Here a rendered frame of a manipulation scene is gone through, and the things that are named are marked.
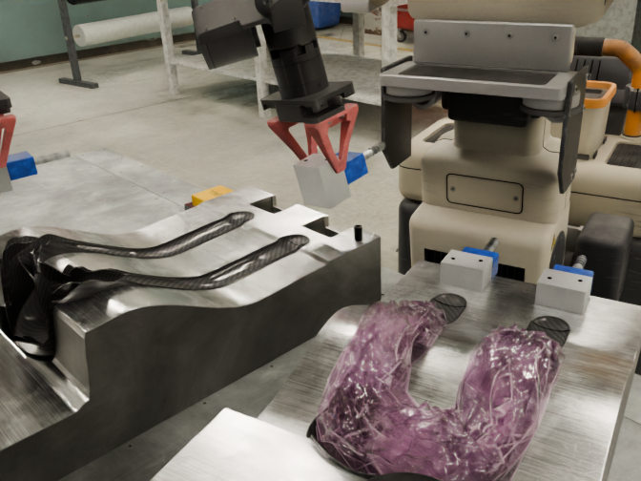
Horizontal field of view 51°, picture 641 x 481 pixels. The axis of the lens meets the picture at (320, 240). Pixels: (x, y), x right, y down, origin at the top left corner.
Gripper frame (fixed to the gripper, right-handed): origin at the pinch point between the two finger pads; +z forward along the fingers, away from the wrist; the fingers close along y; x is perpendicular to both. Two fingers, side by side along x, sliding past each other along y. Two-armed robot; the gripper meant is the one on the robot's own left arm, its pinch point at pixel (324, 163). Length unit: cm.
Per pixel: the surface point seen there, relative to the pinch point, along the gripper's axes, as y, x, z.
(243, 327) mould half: 6.3, -20.7, 9.2
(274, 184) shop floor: -216, 131, 87
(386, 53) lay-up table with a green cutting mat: -204, 217, 47
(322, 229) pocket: -3.5, -0.5, 9.5
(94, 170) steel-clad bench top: -70, -3, 7
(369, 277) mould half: 5.6, -2.1, 13.7
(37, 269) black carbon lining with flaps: -3.2, -34.5, -3.4
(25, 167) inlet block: -41.6, -21.9, -5.0
